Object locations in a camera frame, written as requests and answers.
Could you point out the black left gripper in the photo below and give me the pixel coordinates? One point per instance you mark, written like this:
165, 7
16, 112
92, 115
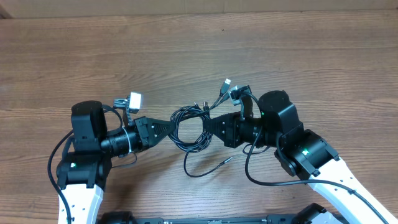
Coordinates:
144, 132

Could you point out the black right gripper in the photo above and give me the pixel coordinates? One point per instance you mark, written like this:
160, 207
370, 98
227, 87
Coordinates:
231, 135

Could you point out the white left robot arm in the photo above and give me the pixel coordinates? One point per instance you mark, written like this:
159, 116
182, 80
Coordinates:
99, 133

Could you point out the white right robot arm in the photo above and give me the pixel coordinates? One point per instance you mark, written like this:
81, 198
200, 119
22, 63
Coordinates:
272, 120

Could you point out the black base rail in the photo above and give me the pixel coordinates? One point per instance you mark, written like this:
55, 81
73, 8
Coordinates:
313, 213

